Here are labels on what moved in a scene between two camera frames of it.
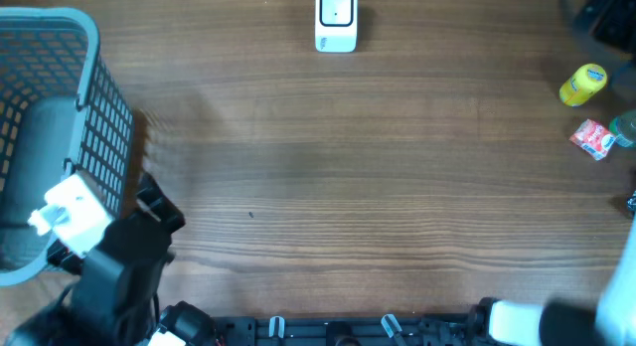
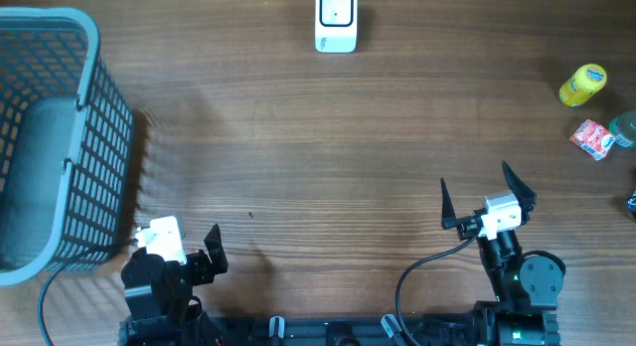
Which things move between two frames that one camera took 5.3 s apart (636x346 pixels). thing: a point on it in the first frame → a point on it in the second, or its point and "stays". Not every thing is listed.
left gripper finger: (150, 197) → (201, 267)
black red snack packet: (631, 202) stays
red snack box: (594, 138) stays
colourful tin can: (623, 128) stays
